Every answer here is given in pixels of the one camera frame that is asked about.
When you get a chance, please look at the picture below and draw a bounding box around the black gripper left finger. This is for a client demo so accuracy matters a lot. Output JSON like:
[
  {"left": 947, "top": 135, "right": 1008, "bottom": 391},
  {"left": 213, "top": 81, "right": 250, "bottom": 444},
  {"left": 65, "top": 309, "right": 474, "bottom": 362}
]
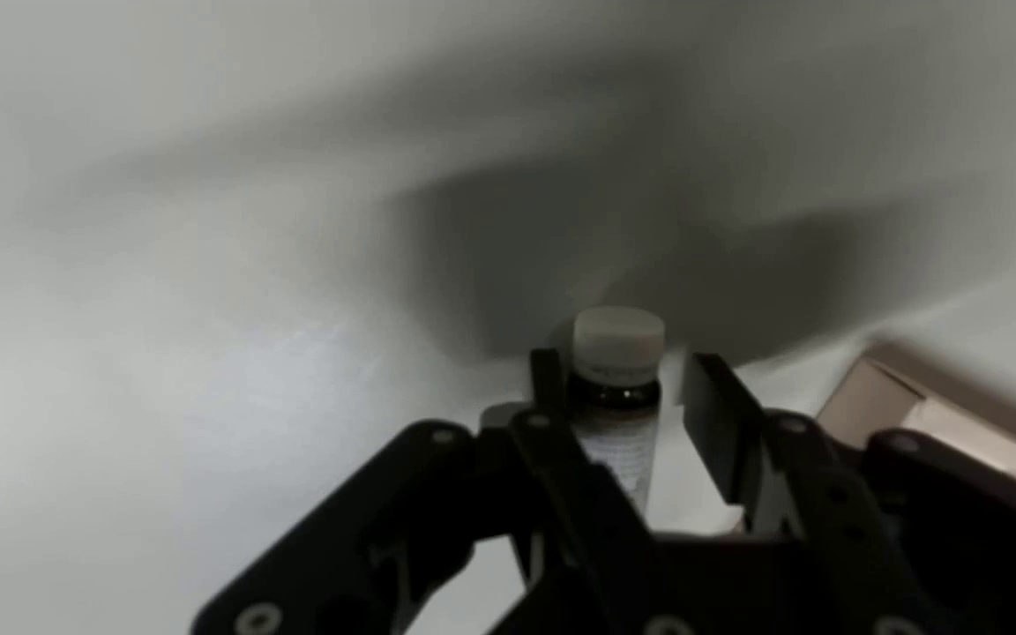
[{"left": 188, "top": 345, "right": 656, "bottom": 635}]

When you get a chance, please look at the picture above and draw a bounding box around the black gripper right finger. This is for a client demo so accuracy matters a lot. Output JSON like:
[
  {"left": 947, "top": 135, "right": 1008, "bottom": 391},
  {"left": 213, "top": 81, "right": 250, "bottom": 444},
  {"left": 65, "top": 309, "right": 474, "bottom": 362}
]
[{"left": 683, "top": 348, "right": 1016, "bottom": 635}]

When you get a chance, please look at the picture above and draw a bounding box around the small white capped bottle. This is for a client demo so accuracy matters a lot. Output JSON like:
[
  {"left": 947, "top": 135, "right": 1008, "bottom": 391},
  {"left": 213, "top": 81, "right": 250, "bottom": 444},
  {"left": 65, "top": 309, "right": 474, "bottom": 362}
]
[{"left": 565, "top": 302, "right": 670, "bottom": 529}]

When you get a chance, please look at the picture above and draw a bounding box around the wooden two-compartment tray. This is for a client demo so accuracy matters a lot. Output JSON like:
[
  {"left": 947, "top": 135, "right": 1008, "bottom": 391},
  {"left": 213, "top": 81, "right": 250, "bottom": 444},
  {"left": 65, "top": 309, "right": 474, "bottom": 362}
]
[{"left": 814, "top": 337, "right": 1016, "bottom": 512}]

